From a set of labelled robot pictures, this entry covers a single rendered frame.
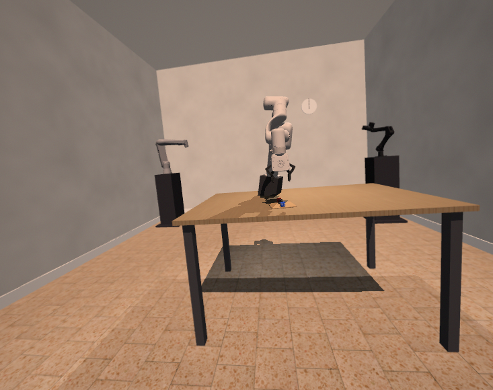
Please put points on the tan mat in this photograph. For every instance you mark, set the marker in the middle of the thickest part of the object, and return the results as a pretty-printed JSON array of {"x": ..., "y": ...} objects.
[{"x": 277, "y": 205}]

